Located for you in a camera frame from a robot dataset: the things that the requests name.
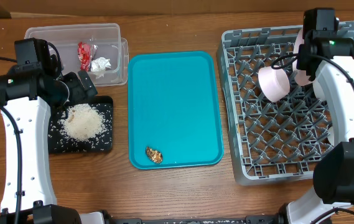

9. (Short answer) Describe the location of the white tissue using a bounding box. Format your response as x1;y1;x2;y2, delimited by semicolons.
91;57;111;79

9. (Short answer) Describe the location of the red snack wrapper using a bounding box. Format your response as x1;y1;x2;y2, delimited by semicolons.
78;42;98;72

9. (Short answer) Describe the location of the gold wrapper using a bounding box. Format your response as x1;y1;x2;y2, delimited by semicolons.
146;147;163;164

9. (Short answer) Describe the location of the pink bowl with rice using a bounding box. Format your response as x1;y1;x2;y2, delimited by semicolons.
258;67;290;102

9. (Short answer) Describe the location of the white round plate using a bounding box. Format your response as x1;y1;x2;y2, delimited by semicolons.
292;29;312;86

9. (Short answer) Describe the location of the grey-green bowl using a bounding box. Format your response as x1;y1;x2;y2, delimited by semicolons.
327;126;335;146

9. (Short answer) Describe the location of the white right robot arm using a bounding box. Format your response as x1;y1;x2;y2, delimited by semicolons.
285;8;354;223

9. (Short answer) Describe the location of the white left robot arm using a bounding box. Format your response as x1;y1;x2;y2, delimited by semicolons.
0;38;98;223

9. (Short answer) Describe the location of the black waste tray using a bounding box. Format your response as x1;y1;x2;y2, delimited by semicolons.
48;96;113;154

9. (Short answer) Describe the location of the grey dishwasher rack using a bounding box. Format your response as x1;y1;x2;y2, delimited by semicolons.
217;21;354;185

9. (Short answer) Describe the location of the spilled rice pile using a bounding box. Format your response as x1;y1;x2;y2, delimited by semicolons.
58;103;108;142

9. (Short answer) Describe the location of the clear plastic bin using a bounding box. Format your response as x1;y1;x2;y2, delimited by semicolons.
24;23;129;86

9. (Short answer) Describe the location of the teal plastic tray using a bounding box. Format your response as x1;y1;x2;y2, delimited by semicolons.
128;51;224;170

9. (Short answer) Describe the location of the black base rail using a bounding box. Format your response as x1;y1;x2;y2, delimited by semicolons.
103;211;288;224

